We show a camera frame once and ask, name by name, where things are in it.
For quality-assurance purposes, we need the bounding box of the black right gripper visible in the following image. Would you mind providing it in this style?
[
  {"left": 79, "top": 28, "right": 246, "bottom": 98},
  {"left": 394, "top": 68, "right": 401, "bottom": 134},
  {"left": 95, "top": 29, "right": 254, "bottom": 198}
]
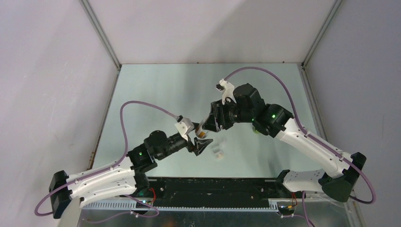
[{"left": 202, "top": 97, "right": 254, "bottom": 133}]

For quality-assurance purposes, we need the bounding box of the white pill bottle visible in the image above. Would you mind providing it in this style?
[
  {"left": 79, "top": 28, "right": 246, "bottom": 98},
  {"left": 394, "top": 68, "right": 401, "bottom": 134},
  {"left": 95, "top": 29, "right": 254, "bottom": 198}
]
[{"left": 195, "top": 119, "right": 208, "bottom": 139}]

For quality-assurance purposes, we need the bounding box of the green pill bottle black label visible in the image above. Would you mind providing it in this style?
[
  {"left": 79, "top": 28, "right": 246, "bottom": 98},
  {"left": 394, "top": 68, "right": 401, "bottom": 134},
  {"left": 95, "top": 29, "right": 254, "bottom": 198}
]
[{"left": 252, "top": 127, "right": 259, "bottom": 134}]

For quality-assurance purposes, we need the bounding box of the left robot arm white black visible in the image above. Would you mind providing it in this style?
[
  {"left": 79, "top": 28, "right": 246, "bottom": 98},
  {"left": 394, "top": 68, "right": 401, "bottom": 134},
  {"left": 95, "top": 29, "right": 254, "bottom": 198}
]
[{"left": 49, "top": 131, "right": 213, "bottom": 219}]

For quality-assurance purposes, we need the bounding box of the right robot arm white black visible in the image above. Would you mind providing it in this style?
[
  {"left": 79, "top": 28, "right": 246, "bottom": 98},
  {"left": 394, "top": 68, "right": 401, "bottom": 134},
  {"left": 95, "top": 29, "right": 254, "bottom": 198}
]
[{"left": 200, "top": 81, "right": 366, "bottom": 203}]

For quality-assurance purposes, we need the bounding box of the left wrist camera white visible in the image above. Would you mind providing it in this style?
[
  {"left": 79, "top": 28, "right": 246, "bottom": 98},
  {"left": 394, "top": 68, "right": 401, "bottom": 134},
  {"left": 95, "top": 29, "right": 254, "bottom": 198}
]
[{"left": 174, "top": 115, "right": 195, "bottom": 141}]

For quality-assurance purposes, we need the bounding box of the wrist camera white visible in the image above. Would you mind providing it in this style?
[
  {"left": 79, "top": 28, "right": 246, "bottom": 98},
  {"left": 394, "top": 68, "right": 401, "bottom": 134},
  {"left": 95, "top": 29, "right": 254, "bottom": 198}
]
[
  {"left": 216, "top": 79, "right": 236, "bottom": 105},
  {"left": 174, "top": 115, "right": 195, "bottom": 141}
]

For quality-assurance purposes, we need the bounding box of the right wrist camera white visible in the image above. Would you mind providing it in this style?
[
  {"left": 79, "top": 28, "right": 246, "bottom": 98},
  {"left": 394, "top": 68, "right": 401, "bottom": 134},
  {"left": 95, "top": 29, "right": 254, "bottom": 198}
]
[{"left": 216, "top": 79, "right": 236, "bottom": 105}]

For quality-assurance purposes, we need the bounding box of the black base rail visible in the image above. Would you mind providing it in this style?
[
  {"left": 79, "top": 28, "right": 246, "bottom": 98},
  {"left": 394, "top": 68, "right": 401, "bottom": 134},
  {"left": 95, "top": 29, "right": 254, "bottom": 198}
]
[{"left": 131, "top": 177, "right": 292, "bottom": 208}]

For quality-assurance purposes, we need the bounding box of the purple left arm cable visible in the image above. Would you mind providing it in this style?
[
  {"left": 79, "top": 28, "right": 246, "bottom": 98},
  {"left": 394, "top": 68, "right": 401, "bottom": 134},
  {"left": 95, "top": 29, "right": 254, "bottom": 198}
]
[{"left": 34, "top": 101, "right": 181, "bottom": 225}]

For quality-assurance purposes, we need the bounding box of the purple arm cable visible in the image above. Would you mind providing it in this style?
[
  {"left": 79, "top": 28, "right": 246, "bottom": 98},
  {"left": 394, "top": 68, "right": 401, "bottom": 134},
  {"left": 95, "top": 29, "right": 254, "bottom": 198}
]
[
  {"left": 34, "top": 101, "right": 181, "bottom": 225},
  {"left": 224, "top": 66, "right": 376, "bottom": 227}
]

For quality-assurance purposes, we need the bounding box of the white slotted cable duct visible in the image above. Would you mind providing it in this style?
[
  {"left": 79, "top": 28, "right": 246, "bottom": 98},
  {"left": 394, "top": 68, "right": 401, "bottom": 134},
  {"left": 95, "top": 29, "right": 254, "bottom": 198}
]
[{"left": 82, "top": 200, "right": 279, "bottom": 212}]

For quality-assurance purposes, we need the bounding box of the left aluminium corner post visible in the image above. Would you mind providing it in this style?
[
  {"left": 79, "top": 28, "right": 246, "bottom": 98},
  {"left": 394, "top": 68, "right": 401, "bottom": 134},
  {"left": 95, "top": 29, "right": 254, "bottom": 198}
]
[{"left": 79, "top": 0, "right": 122, "bottom": 71}]

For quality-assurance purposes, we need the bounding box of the aluminium corner post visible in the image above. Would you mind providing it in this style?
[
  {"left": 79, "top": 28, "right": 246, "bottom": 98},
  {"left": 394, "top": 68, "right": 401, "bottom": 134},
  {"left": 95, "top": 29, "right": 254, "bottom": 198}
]
[
  {"left": 301, "top": 0, "right": 344, "bottom": 70},
  {"left": 79, "top": 0, "right": 122, "bottom": 71}
]

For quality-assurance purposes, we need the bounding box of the right aluminium corner post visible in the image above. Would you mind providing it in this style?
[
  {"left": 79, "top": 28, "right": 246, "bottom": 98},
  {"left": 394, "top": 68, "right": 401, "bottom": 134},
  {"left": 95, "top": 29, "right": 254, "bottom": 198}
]
[{"left": 301, "top": 0, "right": 344, "bottom": 70}]

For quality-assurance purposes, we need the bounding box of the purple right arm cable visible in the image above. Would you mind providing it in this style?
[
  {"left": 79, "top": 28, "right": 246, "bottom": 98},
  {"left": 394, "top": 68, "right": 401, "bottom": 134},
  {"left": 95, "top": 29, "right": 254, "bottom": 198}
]
[{"left": 224, "top": 66, "right": 376, "bottom": 227}]

